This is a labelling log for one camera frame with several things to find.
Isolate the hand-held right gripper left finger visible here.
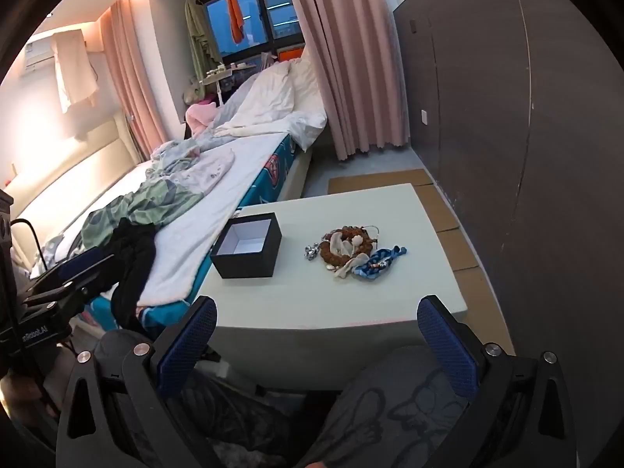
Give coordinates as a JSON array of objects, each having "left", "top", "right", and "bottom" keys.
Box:
[{"left": 55, "top": 296, "right": 218, "bottom": 468}]

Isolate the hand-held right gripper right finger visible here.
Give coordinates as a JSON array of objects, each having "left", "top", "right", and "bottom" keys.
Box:
[{"left": 417, "top": 295, "right": 572, "bottom": 468}]

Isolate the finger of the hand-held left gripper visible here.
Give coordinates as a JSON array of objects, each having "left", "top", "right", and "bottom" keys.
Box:
[
  {"left": 45, "top": 248, "right": 118, "bottom": 282},
  {"left": 21, "top": 270, "right": 121, "bottom": 321}
]

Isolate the black jewelry box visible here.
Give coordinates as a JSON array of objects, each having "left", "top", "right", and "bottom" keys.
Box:
[{"left": 209, "top": 212, "right": 284, "bottom": 280}]

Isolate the brown bead bracelet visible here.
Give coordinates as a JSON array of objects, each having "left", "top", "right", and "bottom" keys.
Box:
[{"left": 318, "top": 224, "right": 366, "bottom": 264}]

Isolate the white fabric band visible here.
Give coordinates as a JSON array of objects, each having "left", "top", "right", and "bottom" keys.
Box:
[{"left": 326, "top": 231, "right": 374, "bottom": 281}]

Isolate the person's left hand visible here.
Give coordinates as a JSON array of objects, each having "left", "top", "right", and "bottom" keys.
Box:
[{"left": 0, "top": 372, "right": 55, "bottom": 423}]

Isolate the black garment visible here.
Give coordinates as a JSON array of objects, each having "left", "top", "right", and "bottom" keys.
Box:
[{"left": 110, "top": 217, "right": 158, "bottom": 332}]

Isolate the person's left leg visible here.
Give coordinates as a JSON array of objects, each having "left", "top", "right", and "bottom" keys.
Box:
[{"left": 92, "top": 329, "right": 303, "bottom": 468}]

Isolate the person's leg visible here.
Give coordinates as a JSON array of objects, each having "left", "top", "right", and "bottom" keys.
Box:
[
  {"left": 92, "top": 329, "right": 303, "bottom": 468},
  {"left": 295, "top": 345, "right": 488, "bottom": 468}
]

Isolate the person's right leg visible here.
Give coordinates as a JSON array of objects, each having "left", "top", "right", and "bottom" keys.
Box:
[{"left": 295, "top": 345, "right": 488, "bottom": 468}]

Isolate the beige padded headboard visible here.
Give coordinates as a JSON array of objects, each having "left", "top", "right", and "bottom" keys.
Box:
[{"left": 0, "top": 112, "right": 140, "bottom": 225}]

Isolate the green patterned blanket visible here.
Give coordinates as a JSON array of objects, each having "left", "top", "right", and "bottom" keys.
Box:
[{"left": 80, "top": 140, "right": 206, "bottom": 249}]

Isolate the bed with blue printed mattress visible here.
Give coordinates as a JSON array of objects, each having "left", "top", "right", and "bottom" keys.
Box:
[{"left": 0, "top": 127, "right": 315, "bottom": 347}]

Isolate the white printed garment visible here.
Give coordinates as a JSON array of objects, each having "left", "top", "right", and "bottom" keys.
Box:
[{"left": 183, "top": 149, "right": 236, "bottom": 191}]

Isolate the narrow pink curtain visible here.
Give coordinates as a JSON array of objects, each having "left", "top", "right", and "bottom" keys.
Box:
[{"left": 99, "top": 0, "right": 170, "bottom": 163}]

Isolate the pink plush cloth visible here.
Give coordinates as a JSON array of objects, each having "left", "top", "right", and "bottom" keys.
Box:
[{"left": 186, "top": 101, "right": 222, "bottom": 137}]

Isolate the white cloth on air conditioner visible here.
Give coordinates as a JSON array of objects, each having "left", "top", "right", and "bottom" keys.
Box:
[{"left": 51, "top": 29, "right": 101, "bottom": 113}]

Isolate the white air conditioner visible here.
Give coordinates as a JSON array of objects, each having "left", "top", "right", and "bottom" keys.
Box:
[{"left": 22, "top": 29, "right": 105, "bottom": 71}]

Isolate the small white side table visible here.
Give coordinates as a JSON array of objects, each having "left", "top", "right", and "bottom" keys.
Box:
[{"left": 204, "top": 61, "right": 249, "bottom": 105}]

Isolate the dark grey wardrobe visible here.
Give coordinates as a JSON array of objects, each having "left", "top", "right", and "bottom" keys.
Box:
[{"left": 392, "top": 0, "right": 624, "bottom": 449}]

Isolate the white duvet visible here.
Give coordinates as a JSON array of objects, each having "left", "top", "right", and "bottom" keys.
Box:
[{"left": 214, "top": 58, "right": 328, "bottom": 153}]

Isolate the green hanging cloth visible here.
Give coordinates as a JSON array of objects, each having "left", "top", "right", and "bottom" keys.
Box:
[{"left": 184, "top": 0, "right": 220, "bottom": 83}]

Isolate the orange towel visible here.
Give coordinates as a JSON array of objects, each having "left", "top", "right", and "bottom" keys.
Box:
[{"left": 224, "top": 0, "right": 245, "bottom": 44}]

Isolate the window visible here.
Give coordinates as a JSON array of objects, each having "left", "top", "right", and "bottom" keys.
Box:
[{"left": 202, "top": 0, "right": 305, "bottom": 59}]

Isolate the wide pink curtain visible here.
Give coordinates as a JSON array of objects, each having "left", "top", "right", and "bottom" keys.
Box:
[{"left": 279, "top": 0, "right": 411, "bottom": 161}]

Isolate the black cable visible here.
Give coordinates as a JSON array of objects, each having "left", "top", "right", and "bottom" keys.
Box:
[{"left": 10, "top": 218, "right": 50, "bottom": 274}]

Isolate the blue braided bracelet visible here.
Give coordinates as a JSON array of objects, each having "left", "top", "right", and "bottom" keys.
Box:
[{"left": 352, "top": 246, "right": 410, "bottom": 280}]

